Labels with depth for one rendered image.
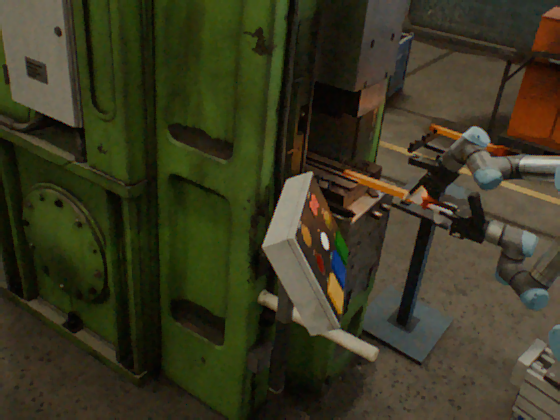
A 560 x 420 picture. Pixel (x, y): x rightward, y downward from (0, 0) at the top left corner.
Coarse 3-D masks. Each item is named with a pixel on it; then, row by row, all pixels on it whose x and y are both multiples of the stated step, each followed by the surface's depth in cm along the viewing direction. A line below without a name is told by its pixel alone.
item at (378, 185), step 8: (352, 176) 190; (360, 176) 189; (368, 184) 188; (376, 184) 186; (384, 184) 186; (384, 192) 185; (392, 192) 184; (400, 192) 182; (408, 200) 182; (424, 200) 177; (432, 200) 178; (424, 208) 178; (448, 208) 175
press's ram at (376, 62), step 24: (336, 0) 152; (360, 0) 148; (384, 0) 156; (336, 24) 154; (360, 24) 151; (384, 24) 162; (336, 48) 157; (360, 48) 153; (384, 48) 168; (336, 72) 160; (360, 72) 158; (384, 72) 175
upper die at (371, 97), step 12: (324, 84) 169; (372, 84) 170; (384, 84) 178; (324, 96) 171; (336, 96) 169; (348, 96) 167; (360, 96) 165; (372, 96) 173; (336, 108) 170; (348, 108) 168; (360, 108) 167; (372, 108) 176
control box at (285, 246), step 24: (288, 192) 139; (312, 192) 139; (288, 216) 126; (312, 216) 133; (288, 240) 116; (312, 240) 127; (288, 264) 119; (312, 264) 122; (288, 288) 122; (312, 288) 122; (312, 312) 125; (336, 312) 127
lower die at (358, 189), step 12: (312, 156) 203; (312, 168) 194; (324, 168) 194; (348, 168) 198; (324, 180) 189; (336, 180) 188; (348, 180) 189; (324, 192) 185; (336, 192) 183; (348, 192) 184; (360, 192) 194; (348, 204) 187
